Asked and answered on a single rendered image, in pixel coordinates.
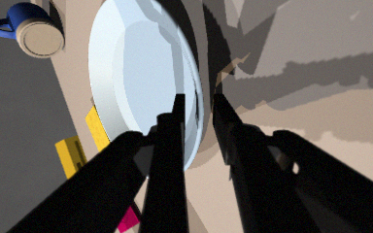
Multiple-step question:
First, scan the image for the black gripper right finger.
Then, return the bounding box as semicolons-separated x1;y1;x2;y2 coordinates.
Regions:
213;94;373;233

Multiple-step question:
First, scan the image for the dark pink square coaster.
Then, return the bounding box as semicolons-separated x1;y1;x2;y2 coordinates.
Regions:
118;200;141;233

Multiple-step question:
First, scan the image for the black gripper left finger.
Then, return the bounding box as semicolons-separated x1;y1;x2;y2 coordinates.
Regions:
7;94;189;233

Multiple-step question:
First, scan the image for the white plate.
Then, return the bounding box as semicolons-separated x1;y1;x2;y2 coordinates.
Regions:
88;0;204;171

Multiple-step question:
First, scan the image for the yellow sponge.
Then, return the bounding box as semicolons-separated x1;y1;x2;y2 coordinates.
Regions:
85;105;111;151

